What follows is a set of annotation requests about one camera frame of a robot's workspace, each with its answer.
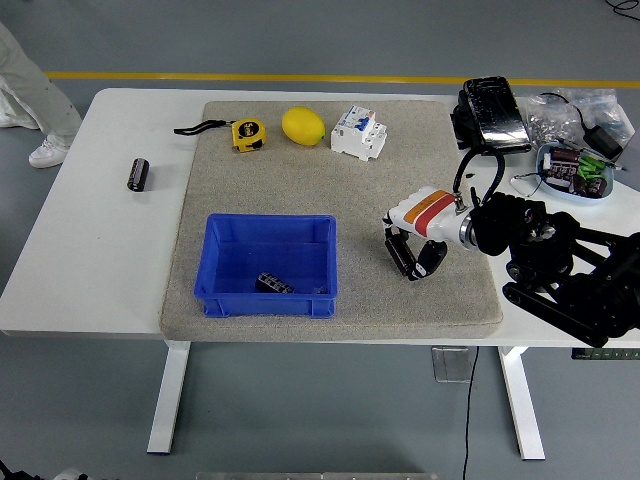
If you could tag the grey metal floor plate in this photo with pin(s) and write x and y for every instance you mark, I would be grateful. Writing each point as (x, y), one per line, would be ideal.
(450, 365)

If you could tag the white metal table leg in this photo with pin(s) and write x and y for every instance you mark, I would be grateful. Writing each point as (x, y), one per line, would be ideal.
(522, 400)
(167, 400)

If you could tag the person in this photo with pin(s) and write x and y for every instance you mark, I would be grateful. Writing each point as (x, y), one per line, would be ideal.
(30, 90)

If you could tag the grey-brown felt mat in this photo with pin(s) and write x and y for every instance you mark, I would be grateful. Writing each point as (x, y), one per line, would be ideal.
(300, 190)

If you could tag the clear bag of screws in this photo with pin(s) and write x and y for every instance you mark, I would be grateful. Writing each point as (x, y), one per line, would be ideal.
(545, 125)

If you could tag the thin black pen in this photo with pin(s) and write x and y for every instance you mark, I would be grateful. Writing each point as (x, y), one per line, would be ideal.
(616, 166)

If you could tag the brown capacitor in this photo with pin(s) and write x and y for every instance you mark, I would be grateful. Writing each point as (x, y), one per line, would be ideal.
(566, 158)

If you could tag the dark brown cylindrical battery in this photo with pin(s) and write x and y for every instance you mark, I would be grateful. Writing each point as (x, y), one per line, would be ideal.
(400, 255)

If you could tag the table control panel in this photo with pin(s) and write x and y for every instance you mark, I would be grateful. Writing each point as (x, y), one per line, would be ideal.
(612, 353)

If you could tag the green connector pieces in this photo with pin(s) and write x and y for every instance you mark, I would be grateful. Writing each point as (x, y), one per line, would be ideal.
(591, 167)

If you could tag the light blue tray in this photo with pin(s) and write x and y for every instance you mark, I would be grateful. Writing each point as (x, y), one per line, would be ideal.
(575, 199)

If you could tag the black glossy device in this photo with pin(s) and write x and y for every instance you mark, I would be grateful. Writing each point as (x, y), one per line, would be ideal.
(500, 115)

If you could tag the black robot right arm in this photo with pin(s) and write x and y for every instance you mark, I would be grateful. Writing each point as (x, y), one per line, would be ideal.
(500, 225)

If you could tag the black white robot left hand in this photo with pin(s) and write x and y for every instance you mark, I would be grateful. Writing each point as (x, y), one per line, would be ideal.
(70, 475)

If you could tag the black white-printed cylindrical battery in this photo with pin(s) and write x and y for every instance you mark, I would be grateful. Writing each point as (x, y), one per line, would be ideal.
(274, 283)

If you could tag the blue plastic box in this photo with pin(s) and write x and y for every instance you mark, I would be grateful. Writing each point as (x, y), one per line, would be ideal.
(270, 306)

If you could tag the yellow tape measure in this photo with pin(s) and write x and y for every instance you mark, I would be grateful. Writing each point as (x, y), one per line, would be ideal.
(248, 135)

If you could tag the yellow lemon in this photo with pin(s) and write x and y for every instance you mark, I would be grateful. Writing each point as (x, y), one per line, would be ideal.
(303, 126)

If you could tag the white circuit breaker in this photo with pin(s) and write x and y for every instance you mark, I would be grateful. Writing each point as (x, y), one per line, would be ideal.
(357, 135)

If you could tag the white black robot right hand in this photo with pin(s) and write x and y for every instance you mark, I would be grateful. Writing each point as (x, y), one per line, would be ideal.
(430, 215)

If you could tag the dark capacitor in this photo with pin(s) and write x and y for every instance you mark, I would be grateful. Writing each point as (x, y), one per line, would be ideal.
(590, 187)

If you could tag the capacitor board pack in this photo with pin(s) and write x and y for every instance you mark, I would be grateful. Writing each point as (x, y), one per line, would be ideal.
(560, 177)

